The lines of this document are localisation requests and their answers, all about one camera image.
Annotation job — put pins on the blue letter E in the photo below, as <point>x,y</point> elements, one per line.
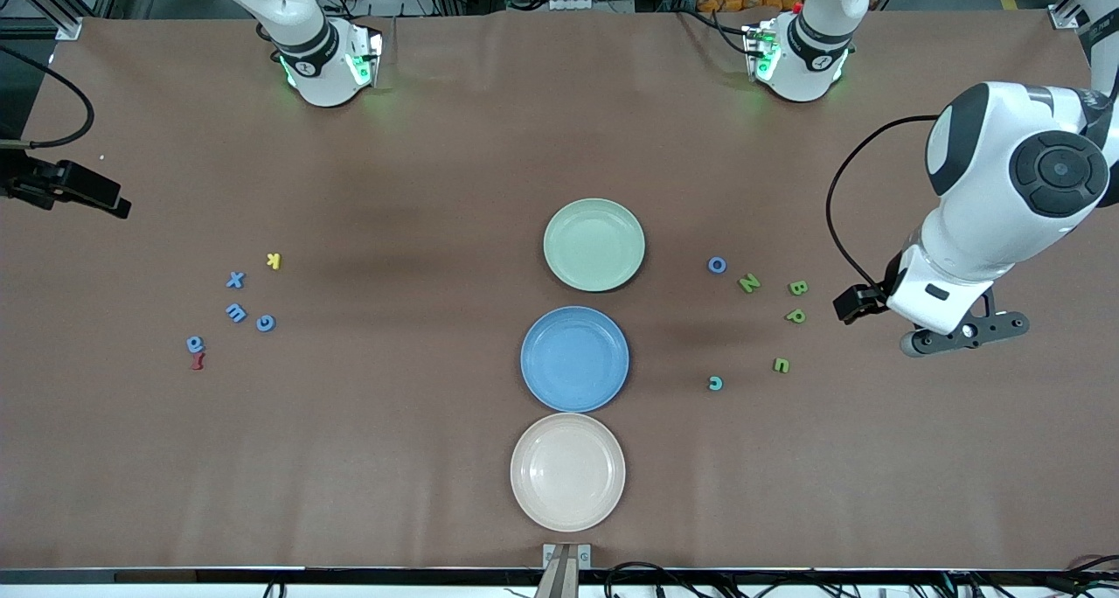
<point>234,316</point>

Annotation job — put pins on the metal table bracket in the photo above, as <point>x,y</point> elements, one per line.
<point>566,572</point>

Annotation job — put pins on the green letter B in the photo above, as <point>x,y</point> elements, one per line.
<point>798,288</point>

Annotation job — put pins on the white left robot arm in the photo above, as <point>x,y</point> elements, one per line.
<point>988,222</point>

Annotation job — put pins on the pale green plate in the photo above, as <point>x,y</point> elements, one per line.
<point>594,257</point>

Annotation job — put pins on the blue letter O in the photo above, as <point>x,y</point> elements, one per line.
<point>711,265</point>

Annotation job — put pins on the blue letter G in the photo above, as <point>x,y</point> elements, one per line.
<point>260,325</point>

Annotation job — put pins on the blue letter X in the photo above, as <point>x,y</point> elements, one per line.
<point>235,280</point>

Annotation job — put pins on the silver aluminium frame bar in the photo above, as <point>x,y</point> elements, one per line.
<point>1068,14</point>
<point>61,25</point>

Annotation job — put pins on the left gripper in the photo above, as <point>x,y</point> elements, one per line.
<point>877,297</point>

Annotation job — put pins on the blue plate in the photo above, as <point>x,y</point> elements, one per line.
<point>574,362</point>

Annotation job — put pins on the blue letter Q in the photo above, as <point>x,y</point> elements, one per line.
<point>191,343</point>

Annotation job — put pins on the green letter P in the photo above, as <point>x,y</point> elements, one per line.
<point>795,316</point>

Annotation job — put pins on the long white power strip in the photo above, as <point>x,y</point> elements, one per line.
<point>594,3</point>

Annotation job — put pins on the brown table cover sheet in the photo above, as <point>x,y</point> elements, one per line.
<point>437,187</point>

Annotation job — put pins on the beige plate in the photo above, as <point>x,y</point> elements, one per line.
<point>568,471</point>

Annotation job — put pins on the green letter N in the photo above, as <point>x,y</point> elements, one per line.
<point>749,283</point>

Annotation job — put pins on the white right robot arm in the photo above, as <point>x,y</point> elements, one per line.
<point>315,73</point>

